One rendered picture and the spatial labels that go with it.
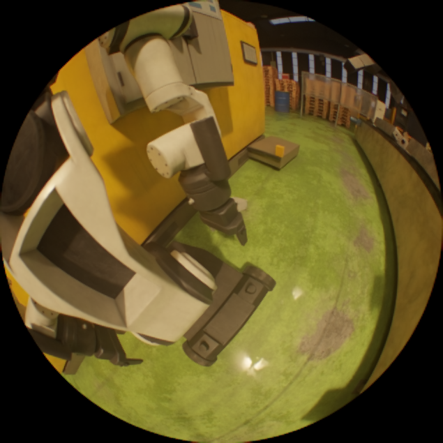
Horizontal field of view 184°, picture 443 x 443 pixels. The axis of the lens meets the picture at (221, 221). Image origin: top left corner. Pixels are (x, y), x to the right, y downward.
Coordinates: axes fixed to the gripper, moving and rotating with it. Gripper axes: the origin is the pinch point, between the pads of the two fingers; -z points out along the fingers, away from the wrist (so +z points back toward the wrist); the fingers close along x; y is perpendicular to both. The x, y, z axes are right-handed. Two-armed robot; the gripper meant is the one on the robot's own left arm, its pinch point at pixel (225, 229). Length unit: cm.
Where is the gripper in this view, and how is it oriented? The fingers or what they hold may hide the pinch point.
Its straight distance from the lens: 36.3
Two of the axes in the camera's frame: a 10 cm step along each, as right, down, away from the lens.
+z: -2.9, -6.6, -6.9
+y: 6.0, -6.9, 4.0
